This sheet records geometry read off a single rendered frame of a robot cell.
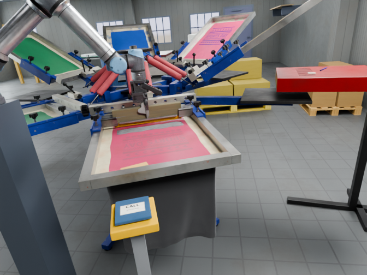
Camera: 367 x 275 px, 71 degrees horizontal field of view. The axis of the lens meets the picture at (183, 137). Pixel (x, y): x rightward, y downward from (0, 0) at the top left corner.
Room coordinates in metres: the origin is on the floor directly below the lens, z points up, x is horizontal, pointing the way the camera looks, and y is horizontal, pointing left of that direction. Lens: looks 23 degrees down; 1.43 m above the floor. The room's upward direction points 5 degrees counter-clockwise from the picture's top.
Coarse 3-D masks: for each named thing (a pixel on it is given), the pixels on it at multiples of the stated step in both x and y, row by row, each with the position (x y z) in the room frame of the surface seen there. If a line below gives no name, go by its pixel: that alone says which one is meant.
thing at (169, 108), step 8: (160, 104) 1.39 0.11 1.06; (168, 104) 1.39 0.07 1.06; (176, 104) 1.40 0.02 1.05; (112, 112) 1.33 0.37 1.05; (120, 112) 1.34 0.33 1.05; (128, 112) 1.35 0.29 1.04; (136, 112) 1.36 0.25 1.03; (152, 112) 1.37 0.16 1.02; (160, 112) 1.38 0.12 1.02; (168, 112) 1.39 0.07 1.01; (176, 112) 1.40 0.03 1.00; (120, 120) 1.34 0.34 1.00; (128, 120) 1.35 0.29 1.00
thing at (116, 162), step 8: (120, 128) 1.34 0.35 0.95; (112, 136) 1.23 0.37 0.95; (120, 136) 1.22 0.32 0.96; (112, 144) 1.12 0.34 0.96; (120, 144) 1.12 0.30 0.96; (112, 152) 1.03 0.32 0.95; (120, 152) 1.02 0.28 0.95; (112, 160) 0.95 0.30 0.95; (120, 160) 0.94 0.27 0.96; (128, 160) 0.94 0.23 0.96; (136, 160) 0.93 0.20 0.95; (144, 160) 0.93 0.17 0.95; (152, 160) 0.92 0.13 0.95; (160, 160) 0.91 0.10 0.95; (112, 168) 0.88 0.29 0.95; (120, 168) 0.88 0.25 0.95
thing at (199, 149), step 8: (168, 120) 1.42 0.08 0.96; (176, 120) 1.41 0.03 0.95; (184, 120) 1.39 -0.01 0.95; (168, 128) 1.28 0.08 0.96; (176, 128) 1.27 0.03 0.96; (184, 128) 1.26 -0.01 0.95; (192, 136) 1.14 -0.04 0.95; (192, 144) 1.05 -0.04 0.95; (200, 144) 1.04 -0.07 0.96; (176, 152) 0.98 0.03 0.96; (184, 152) 0.97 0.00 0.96; (192, 152) 0.97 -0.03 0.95; (200, 152) 0.96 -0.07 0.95; (208, 152) 0.95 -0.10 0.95; (168, 160) 0.91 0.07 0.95
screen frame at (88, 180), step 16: (208, 128) 1.14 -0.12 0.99; (96, 144) 1.06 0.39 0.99; (224, 144) 0.95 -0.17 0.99; (96, 160) 0.94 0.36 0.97; (176, 160) 0.84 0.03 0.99; (192, 160) 0.83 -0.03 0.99; (208, 160) 0.82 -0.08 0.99; (224, 160) 0.84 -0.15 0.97; (240, 160) 0.85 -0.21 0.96; (80, 176) 0.78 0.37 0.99; (96, 176) 0.77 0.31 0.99; (112, 176) 0.76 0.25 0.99; (128, 176) 0.77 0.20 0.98; (144, 176) 0.78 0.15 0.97; (160, 176) 0.79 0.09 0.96
